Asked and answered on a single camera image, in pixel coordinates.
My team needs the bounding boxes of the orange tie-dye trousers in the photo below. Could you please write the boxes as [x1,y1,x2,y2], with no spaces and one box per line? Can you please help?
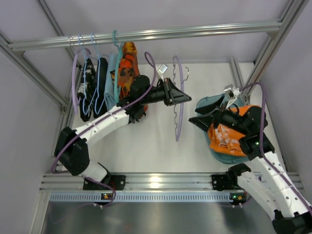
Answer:
[207,105,262,157]

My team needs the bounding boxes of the lilac plastic hanger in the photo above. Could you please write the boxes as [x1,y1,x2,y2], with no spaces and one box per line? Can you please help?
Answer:
[71,47,91,114]
[173,55,189,142]

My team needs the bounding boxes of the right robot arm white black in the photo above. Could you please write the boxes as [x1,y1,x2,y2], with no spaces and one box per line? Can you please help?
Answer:
[189,96,312,234]

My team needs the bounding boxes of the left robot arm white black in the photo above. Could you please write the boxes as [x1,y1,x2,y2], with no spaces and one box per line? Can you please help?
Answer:
[55,75,192,183]

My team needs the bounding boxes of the camouflage orange trousers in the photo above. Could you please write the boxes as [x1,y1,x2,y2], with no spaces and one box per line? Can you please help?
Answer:
[111,42,150,123]

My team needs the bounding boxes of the teal plastic hanger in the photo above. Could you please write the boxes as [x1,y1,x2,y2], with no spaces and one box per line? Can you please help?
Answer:
[112,30,123,103]

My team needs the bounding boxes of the light blue trousers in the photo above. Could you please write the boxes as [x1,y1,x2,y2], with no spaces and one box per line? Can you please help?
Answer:
[104,53,117,111]

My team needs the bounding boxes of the dark navy trousers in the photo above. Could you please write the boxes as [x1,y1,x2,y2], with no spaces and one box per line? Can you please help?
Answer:
[93,58,108,118]

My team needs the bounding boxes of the black white patterned trousers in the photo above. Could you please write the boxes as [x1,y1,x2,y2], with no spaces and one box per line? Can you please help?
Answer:
[77,58,95,122]

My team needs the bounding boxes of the empty lilac plastic hanger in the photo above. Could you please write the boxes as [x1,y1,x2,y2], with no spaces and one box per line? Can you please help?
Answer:
[71,47,91,114]

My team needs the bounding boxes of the teal transparent plastic tub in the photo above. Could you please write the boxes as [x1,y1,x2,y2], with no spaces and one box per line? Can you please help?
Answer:
[196,94,248,165]

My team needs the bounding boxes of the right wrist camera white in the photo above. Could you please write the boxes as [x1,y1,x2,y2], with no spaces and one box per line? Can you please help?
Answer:
[224,84,240,109]

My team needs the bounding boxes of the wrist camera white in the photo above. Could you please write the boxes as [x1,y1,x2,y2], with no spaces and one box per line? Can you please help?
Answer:
[224,84,240,109]
[156,63,168,80]

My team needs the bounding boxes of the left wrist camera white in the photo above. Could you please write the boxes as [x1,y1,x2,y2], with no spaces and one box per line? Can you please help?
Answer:
[156,63,168,80]

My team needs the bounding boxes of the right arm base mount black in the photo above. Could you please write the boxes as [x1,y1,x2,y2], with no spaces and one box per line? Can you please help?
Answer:
[211,174,241,191]

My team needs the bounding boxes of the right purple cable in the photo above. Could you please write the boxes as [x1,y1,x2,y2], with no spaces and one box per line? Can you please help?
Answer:
[238,81,312,208]

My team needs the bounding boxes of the purple cable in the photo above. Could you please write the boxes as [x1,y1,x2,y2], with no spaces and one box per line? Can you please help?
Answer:
[51,51,158,208]
[238,81,312,208]

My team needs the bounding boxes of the light blue wire hanger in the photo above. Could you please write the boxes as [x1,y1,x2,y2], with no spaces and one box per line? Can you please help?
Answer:
[78,34,91,121]
[91,33,102,115]

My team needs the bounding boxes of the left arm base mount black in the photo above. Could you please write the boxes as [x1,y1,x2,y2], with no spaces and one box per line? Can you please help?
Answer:
[83,174,126,191]

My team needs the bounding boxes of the aluminium hanging rail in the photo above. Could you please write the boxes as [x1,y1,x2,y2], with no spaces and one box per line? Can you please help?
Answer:
[8,20,283,51]

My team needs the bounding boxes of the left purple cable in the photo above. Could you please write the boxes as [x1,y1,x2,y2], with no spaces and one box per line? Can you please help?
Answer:
[51,51,158,208]

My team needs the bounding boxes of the right aluminium frame post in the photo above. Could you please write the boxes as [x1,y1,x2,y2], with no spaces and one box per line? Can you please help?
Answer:
[240,0,312,103]

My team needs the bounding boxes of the aluminium frame post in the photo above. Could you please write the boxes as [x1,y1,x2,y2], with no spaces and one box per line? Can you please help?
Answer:
[240,0,312,103]
[0,31,69,112]

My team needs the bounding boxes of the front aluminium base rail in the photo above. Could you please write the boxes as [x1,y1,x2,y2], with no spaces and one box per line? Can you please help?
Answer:
[39,173,225,193]

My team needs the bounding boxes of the slotted grey cable duct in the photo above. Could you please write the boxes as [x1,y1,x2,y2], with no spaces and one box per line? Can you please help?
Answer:
[50,193,234,202]

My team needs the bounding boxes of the left aluminium frame post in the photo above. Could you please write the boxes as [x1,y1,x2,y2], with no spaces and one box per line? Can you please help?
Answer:
[0,31,69,112]

